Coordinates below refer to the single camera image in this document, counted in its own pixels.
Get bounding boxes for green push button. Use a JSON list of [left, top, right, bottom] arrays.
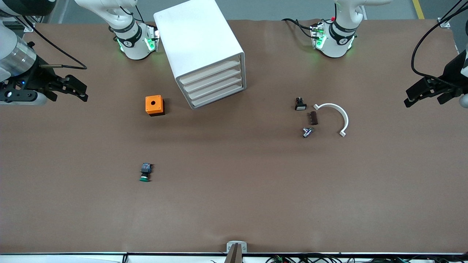
[[139, 163, 154, 183]]

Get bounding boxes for white cabinet drawer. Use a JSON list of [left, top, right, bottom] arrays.
[[178, 60, 242, 85], [185, 76, 243, 100], [182, 68, 242, 92], [188, 84, 245, 108]]

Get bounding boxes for white four-drawer cabinet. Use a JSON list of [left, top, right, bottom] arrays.
[[153, 0, 247, 110]]

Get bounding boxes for brown table mat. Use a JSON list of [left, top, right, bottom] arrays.
[[0, 18, 468, 255]]

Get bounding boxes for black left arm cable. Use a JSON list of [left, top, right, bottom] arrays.
[[410, 0, 468, 86]]

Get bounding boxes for aluminium frame post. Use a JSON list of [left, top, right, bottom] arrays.
[[11, 15, 37, 33], [437, 0, 468, 29]]

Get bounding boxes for orange button enclosure box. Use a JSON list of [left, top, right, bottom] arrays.
[[145, 95, 166, 117]]

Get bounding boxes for white curved plastic bracket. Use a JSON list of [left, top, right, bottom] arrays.
[[313, 103, 350, 138]]

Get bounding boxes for black base power cable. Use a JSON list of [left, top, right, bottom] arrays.
[[281, 18, 316, 39]]

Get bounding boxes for tangled black cables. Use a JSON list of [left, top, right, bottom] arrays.
[[265, 254, 468, 263]]

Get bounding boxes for grey metal mount bracket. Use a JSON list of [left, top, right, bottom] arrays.
[[226, 240, 248, 263]]

